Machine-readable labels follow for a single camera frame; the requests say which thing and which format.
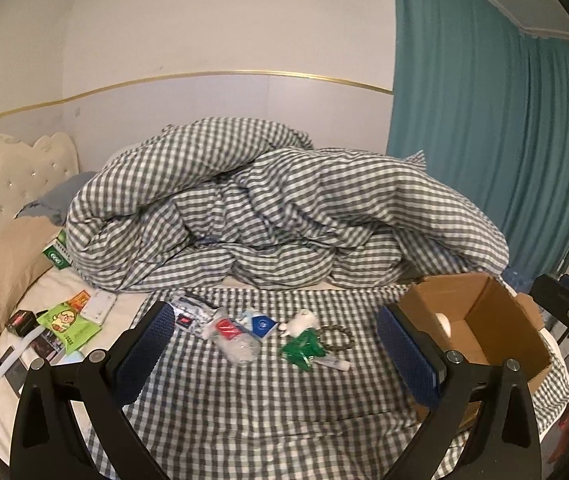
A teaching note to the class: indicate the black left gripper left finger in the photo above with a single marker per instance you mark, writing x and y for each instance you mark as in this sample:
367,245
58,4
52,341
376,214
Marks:
47,442

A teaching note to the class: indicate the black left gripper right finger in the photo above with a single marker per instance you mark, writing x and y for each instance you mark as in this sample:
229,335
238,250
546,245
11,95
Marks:
504,439

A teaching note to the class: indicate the white rectangular device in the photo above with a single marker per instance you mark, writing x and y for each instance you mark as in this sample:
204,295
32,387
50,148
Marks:
98,306

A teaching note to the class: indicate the small black red box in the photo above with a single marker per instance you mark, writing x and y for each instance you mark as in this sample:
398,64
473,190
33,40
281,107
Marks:
22,322

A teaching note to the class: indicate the blue grey pillow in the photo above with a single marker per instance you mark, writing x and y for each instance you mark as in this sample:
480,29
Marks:
55,204

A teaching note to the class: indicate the orange packet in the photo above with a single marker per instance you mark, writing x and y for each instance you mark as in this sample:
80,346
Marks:
79,301

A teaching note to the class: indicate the grey checked duvet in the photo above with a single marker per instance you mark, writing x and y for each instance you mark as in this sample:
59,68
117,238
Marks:
254,200

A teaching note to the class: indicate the grey checked bed sheet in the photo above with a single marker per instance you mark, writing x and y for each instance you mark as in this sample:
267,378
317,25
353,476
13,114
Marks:
202,417

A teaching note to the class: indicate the green snack bag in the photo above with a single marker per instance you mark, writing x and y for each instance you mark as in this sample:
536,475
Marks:
69,326

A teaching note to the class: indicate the teal curtain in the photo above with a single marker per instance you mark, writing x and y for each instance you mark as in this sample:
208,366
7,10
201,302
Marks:
489,107

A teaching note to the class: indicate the cream tufted headboard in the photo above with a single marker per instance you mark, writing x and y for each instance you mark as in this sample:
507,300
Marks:
29,171

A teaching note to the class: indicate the blue white tissue packet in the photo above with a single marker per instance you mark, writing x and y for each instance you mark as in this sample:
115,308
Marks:
257,323

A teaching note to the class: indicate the brown cardboard box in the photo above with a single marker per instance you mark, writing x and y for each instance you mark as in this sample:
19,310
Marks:
472,314

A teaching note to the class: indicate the green white box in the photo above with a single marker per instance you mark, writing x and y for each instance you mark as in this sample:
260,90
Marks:
57,252

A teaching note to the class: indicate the green plastic wrapper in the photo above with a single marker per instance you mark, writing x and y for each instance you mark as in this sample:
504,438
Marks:
303,349

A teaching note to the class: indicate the floral tissue pack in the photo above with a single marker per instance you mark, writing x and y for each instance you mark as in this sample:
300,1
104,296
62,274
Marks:
194,315

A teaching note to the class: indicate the beige pillow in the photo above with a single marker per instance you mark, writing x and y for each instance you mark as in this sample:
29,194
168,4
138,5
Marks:
21,259

